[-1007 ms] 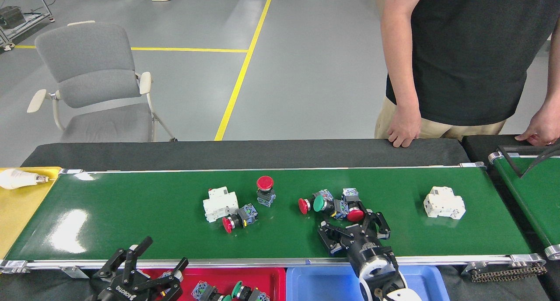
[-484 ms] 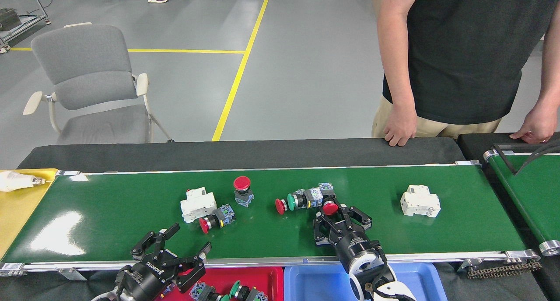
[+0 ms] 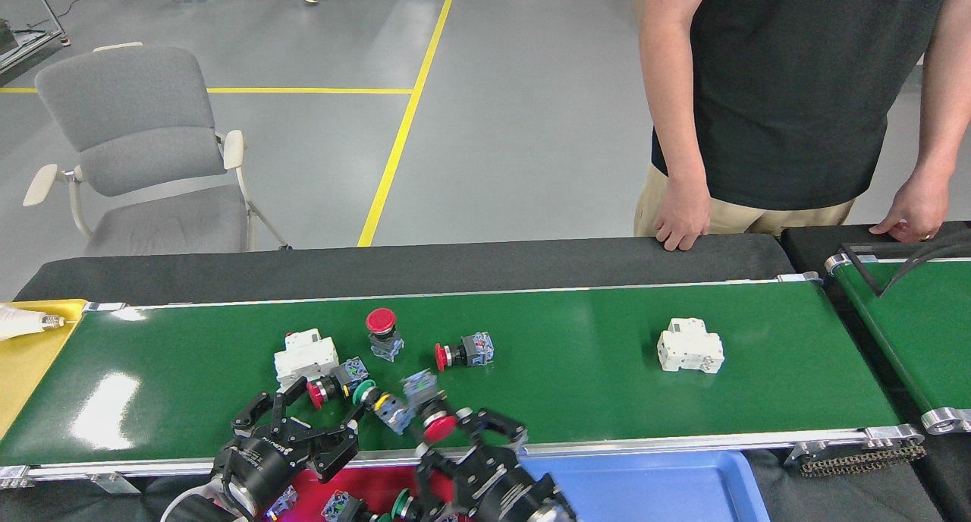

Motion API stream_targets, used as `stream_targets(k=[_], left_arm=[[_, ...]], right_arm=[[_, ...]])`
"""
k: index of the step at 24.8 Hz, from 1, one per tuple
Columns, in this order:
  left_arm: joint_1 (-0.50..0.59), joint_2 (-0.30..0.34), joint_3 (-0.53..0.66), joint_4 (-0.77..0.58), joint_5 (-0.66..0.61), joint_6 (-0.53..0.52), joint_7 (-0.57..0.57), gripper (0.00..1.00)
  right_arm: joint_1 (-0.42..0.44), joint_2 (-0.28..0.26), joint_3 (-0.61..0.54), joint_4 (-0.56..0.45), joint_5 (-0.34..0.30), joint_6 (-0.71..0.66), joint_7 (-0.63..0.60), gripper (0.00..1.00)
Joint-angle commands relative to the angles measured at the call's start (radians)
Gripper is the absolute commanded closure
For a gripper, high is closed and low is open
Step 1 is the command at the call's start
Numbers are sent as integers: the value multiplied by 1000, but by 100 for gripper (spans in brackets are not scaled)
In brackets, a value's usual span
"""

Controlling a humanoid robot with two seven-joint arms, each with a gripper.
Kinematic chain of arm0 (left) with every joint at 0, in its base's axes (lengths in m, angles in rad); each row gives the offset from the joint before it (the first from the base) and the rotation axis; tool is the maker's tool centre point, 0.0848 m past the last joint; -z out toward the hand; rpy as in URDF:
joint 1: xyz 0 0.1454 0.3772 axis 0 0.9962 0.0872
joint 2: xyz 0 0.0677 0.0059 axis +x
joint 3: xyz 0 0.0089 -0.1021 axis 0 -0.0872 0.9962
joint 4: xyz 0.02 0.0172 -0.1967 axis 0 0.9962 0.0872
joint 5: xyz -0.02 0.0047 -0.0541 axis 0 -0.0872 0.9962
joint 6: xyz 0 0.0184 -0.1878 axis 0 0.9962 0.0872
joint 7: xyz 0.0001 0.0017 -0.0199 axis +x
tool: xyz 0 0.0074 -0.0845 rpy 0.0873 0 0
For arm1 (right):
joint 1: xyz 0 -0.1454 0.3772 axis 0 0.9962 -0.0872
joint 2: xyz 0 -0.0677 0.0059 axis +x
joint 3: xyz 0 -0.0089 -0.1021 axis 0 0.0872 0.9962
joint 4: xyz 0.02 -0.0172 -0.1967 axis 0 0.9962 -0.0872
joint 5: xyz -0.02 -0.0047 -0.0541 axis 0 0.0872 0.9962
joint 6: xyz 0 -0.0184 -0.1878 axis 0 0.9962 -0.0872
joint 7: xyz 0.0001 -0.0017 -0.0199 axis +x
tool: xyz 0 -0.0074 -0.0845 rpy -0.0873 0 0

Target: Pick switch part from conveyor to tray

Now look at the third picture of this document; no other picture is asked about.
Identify red plastic bin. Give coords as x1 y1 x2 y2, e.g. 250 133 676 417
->
262 465 456 522

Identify black guide frame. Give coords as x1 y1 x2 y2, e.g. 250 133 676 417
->
842 230 971 297

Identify long green conveyor belt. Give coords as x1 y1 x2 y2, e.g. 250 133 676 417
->
0 272 926 494

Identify push button switch blue base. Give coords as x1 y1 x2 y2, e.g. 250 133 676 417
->
321 490 372 522
266 486 298 520

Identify white circuit breaker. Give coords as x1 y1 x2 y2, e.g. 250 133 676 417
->
274 329 340 390
657 317 725 375

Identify white tube with metal tip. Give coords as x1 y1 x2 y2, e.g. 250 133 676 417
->
0 304 65 341

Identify grey office chair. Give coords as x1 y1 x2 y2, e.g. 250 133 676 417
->
23 42 292 257

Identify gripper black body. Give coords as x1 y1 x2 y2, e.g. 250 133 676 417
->
211 439 313 518
434 452 552 522

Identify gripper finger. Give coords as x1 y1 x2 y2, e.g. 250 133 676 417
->
454 407 530 464
230 382 306 443
291 408 363 485
412 442 458 522

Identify conveyor drive chain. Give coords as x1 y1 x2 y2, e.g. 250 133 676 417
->
800 442 928 478

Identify person's left hand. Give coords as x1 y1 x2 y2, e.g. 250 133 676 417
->
869 171 951 244

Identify metal cart frame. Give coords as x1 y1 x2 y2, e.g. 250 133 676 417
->
0 0 71 71

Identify green feeder conveyor belt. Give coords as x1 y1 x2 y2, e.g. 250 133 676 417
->
825 250 971 436

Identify yellow plastic bin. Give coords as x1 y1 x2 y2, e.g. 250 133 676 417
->
0 299 88 441

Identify person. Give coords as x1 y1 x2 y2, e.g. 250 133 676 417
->
633 0 971 252

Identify blue plastic bin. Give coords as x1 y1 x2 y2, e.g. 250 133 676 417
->
520 450 771 522

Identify person's right hand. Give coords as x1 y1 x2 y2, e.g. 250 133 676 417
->
654 177 712 252

